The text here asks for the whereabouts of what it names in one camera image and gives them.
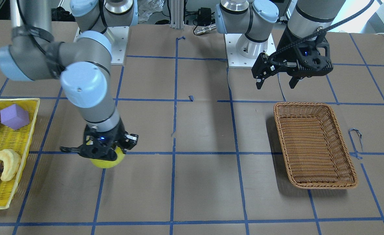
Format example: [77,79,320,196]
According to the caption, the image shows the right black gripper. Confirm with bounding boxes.
[60,124,139,160]

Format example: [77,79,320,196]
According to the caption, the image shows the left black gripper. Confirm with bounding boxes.
[251,27,334,90]

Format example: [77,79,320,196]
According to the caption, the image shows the yellow tape roll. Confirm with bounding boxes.
[86,140,126,169]

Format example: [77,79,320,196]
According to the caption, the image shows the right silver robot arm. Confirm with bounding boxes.
[0,0,138,162]

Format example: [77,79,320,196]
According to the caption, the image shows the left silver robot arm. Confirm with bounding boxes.
[214,0,345,89]

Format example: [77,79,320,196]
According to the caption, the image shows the silver metal connector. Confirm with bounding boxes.
[193,24,217,36]

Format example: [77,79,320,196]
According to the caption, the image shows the brown wicker basket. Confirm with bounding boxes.
[273,102,358,189]

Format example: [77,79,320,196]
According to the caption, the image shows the yellow toy banana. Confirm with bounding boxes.
[0,149,21,181]

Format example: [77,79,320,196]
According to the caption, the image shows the purple foam block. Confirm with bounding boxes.
[0,104,30,130]

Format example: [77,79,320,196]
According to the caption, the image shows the yellow plastic tray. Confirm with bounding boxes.
[0,98,40,210]

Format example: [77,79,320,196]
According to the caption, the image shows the aluminium frame post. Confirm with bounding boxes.
[169,0,185,31]

